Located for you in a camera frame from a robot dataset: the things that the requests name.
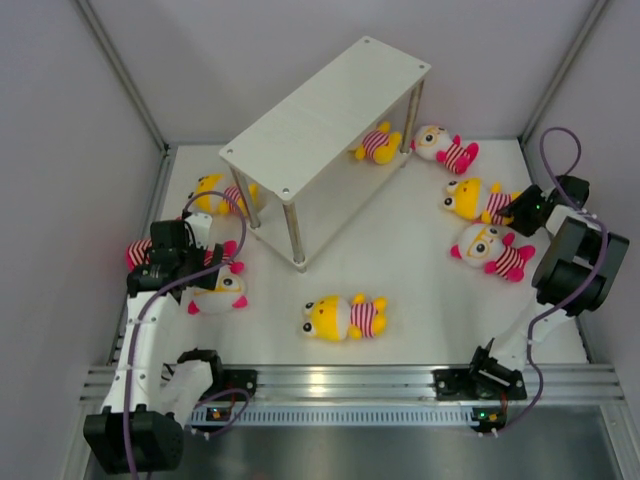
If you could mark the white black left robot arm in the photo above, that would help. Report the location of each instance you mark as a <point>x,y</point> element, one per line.
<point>160,374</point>

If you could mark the white two-tier shelf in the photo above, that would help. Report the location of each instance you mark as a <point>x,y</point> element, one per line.
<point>301,152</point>

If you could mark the grey slotted cable duct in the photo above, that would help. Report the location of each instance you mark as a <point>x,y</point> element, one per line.
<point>334,415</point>

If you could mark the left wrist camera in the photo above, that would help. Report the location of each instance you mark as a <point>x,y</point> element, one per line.
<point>200,224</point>

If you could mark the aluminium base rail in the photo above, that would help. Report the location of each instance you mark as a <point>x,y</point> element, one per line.
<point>563,383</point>

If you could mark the yellow plush inside shelf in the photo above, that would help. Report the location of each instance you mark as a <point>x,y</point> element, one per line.
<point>379,145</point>

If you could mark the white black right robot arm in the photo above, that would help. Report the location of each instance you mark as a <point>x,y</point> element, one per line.
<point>574,275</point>

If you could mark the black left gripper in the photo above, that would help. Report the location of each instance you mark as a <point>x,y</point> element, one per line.
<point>199,252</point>

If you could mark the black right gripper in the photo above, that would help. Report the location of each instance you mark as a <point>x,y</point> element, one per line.
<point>517,208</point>

